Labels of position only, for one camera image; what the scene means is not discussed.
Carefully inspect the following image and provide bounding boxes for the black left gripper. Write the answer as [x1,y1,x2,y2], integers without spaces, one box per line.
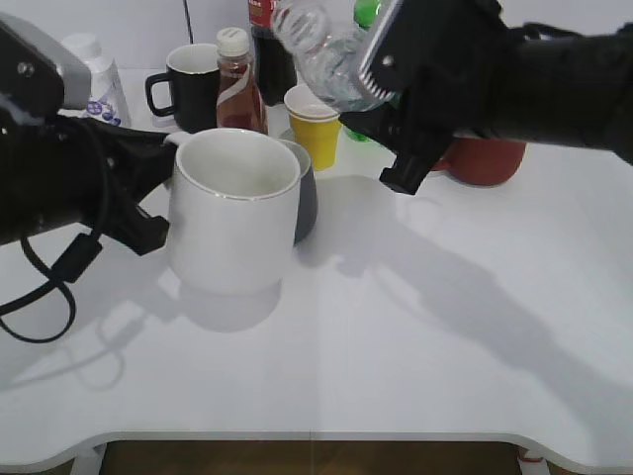
[1,112,176,256]

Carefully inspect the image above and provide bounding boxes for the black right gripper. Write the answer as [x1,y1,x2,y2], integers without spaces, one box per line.
[341,1,523,196]

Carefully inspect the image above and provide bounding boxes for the white ceramic mug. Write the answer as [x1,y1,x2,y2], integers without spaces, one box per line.
[165,128,301,295]

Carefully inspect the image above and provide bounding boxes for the clear water bottle green label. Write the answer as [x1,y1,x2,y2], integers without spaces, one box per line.
[271,1,395,113]

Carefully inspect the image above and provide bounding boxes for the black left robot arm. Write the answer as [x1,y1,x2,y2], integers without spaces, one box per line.
[1,111,176,255]

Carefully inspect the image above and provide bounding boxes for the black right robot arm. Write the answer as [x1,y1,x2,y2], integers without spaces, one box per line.
[270,1,632,195]

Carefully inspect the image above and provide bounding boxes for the dark grey ceramic mug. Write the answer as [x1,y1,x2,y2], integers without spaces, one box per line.
[280,140,318,246]

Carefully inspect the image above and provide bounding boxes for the black ceramic mug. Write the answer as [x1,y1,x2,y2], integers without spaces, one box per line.
[144,44,220,134]

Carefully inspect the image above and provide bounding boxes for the yellow paper cup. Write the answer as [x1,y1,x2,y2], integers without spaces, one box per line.
[284,84,341,171]

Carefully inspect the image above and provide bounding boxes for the red ceramic cup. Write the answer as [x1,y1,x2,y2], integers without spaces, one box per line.
[431,139,527,187]

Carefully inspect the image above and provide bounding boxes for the white blueberry yogurt bottle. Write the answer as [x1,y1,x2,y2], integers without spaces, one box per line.
[61,33,132,128]

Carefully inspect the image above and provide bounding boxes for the green soda bottle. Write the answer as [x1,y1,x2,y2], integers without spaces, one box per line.
[344,0,391,143]

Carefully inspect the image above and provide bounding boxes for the dark cola bottle red label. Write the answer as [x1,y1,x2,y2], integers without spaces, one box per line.
[248,0,298,107]

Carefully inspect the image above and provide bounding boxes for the brown Nescafe coffee bottle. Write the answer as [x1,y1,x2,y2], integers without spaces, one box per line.
[216,27,268,135]

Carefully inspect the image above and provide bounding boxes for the black camera cable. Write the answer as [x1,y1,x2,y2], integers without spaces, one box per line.
[0,118,113,343]

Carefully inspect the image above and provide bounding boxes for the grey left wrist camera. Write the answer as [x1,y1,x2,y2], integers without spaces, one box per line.
[1,13,91,123]

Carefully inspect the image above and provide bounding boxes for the black vertical cable left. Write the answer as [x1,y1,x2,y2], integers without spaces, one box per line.
[182,0,195,47]

